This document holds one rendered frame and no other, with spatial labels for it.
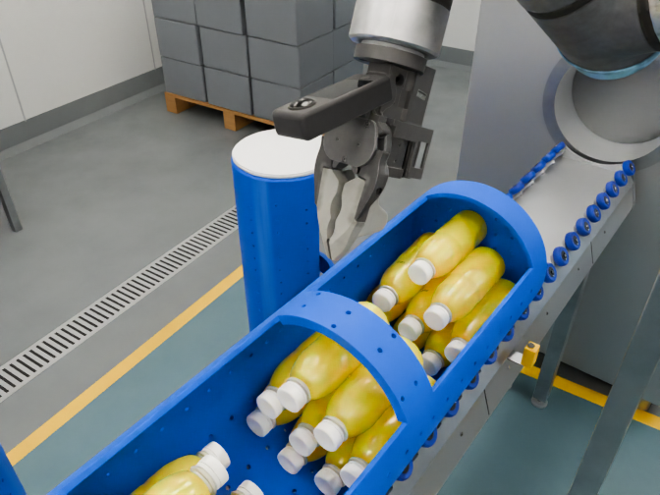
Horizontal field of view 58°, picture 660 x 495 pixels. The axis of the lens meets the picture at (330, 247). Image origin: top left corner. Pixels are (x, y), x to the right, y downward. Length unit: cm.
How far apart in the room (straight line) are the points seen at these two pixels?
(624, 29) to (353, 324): 45
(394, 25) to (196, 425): 61
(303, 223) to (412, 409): 89
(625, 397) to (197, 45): 345
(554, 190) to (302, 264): 73
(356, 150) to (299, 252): 108
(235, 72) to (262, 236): 254
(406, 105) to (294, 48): 312
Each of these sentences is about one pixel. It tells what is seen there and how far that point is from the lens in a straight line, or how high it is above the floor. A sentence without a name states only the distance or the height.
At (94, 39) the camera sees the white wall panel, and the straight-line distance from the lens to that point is 470.
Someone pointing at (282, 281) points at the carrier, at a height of 70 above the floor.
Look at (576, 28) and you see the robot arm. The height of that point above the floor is 162.
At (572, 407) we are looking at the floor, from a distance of 245.
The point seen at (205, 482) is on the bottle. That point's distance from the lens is 74.
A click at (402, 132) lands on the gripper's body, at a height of 152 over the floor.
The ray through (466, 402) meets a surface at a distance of 112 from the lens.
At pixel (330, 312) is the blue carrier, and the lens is 80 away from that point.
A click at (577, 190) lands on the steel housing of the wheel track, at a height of 93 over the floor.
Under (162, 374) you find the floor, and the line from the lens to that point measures 247.
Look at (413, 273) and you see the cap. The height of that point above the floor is 115.
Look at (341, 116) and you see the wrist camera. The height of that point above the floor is 155.
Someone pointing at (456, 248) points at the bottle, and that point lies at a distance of 104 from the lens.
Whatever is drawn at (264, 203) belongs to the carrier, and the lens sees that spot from 157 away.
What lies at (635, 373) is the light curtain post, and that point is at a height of 83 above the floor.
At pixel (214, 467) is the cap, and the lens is 74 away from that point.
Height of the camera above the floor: 177
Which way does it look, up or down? 36 degrees down
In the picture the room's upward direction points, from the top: straight up
